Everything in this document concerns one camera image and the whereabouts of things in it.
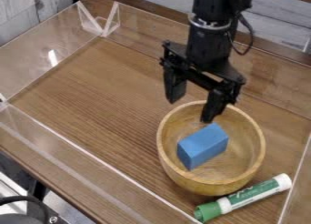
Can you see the clear acrylic tray wall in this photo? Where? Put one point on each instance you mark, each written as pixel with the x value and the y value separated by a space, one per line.
pixel 81 103

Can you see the green white marker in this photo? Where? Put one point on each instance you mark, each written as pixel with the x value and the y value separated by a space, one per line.
pixel 210 210

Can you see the blue rectangular block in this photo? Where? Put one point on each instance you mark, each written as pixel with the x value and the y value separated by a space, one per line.
pixel 201 146

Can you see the brown wooden bowl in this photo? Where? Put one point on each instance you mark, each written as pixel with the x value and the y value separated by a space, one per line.
pixel 226 172

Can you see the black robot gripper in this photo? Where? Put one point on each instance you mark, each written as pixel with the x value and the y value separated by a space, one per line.
pixel 201 62

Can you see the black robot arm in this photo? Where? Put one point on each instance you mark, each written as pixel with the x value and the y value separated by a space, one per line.
pixel 217 11

